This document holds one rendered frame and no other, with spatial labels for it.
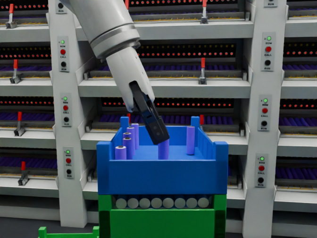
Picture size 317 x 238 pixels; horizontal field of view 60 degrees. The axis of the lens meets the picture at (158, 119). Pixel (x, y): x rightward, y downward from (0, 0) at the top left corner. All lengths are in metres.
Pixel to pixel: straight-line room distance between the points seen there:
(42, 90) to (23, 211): 0.52
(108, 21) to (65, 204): 0.84
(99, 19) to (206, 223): 0.36
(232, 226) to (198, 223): 0.68
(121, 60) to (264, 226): 0.84
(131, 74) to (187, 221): 0.25
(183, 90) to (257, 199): 0.46
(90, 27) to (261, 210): 0.85
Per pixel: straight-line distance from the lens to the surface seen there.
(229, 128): 1.04
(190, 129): 0.62
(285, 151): 1.04
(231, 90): 0.97
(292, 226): 1.19
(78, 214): 1.17
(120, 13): 0.48
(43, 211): 1.28
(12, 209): 1.35
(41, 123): 1.19
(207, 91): 0.96
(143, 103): 0.44
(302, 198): 1.13
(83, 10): 0.48
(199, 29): 0.97
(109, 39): 0.46
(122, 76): 0.45
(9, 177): 1.31
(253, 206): 1.07
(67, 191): 1.15
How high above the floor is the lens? 0.58
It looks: 8 degrees down
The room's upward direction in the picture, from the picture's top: straight up
